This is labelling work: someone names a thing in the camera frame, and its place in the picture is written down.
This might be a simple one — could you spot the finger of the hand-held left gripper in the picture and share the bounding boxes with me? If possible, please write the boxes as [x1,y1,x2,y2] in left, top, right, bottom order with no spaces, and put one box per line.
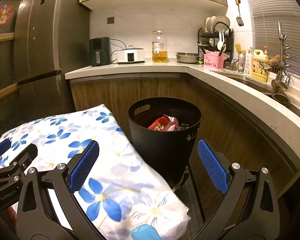
[0,144,38,184]
[0,138,12,160]

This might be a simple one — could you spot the pink utensil holder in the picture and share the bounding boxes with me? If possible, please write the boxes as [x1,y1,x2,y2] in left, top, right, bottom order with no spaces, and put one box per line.
[203,51,225,70]

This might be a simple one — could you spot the yellow detergent bottle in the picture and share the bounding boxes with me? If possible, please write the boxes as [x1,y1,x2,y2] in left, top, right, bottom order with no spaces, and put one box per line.
[251,46,269,82]

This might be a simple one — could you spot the black air fryer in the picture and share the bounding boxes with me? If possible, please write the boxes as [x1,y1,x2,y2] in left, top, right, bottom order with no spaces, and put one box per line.
[89,37,112,67]

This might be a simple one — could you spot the white rice spoon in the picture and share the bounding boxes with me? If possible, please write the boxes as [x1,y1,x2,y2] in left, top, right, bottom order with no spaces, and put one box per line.
[217,32,225,51]

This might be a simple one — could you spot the hanging slotted spatula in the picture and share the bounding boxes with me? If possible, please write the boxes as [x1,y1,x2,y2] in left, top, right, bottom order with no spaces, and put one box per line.
[235,0,244,27]

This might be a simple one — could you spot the metal sink strainer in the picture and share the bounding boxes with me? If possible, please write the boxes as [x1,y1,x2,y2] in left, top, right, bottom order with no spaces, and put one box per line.
[272,93,290,105]

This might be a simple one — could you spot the wood framed glass door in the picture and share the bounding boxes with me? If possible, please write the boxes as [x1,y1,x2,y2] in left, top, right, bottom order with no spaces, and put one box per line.
[0,0,40,140]

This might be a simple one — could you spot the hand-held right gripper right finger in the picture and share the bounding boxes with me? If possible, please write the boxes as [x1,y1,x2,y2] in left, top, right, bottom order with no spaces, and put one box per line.
[190,139,282,240]

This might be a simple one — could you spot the window blinds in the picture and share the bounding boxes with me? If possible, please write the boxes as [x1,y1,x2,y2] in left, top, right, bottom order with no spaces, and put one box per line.
[244,0,300,83]

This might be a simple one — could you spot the dark steel refrigerator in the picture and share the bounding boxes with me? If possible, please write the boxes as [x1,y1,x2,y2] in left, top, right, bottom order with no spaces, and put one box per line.
[14,0,90,115]

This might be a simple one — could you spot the beer can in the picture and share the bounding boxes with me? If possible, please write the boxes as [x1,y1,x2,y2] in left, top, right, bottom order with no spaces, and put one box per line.
[237,54,246,73]

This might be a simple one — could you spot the blue floral blanket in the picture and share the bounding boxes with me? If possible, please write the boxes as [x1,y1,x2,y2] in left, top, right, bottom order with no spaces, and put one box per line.
[0,104,190,240]

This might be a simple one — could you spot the brown scrub sponge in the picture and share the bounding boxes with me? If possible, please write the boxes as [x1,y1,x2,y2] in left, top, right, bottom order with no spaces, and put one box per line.
[268,54,282,67]

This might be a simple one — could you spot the steel bowl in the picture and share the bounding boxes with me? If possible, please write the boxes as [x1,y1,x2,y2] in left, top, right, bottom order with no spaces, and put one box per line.
[175,52,200,64]

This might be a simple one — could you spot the white pump bottle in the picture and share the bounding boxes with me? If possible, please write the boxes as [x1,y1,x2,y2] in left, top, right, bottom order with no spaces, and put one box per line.
[244,47,254,77]

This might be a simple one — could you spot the cooking oil bottle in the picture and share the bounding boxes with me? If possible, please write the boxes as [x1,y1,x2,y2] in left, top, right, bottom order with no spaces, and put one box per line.
[152,31,168,63]

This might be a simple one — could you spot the red white plastic bag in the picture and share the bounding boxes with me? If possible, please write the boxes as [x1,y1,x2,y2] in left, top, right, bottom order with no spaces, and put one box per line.
[147,114,179,132]

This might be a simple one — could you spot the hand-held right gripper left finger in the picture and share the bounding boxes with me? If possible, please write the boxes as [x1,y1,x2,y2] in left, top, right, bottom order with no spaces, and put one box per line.
[16,140,105,240]

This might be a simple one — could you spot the black power cable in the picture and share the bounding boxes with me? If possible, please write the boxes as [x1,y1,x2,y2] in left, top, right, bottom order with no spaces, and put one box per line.
[110,39,128,64]

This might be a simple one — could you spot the steel sink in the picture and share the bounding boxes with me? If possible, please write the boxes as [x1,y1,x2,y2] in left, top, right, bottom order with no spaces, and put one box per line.
[224,76,300,120]

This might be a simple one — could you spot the row of white plates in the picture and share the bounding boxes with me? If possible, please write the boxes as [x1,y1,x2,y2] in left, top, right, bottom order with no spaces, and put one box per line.
[202,15,231,33]

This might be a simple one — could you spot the red flower decoration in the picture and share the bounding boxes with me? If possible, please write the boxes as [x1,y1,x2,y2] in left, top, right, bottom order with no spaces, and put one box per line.
[0,4,14,26]

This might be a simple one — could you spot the kitchen counter cabinet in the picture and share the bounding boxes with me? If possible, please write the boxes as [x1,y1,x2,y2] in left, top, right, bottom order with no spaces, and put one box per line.
[64,61,300,198]

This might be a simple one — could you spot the black dish rack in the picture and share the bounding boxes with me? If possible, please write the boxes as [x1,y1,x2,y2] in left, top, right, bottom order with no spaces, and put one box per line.
[197,27,234,63]

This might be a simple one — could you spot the black trash bin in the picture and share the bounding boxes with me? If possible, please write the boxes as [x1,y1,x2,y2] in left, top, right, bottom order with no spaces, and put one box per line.
[127,97,202,182]

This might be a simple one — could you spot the wire sink caddy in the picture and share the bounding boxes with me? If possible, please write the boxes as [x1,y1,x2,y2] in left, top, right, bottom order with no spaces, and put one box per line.
[267,59,292,75]

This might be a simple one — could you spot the steel kitchen faucet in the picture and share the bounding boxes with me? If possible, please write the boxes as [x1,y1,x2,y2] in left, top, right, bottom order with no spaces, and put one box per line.
[271,21,293,99]

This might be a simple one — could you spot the white electric cooker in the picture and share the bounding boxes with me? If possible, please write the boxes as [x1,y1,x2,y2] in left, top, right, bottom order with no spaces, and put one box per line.
[117,45,145,64]

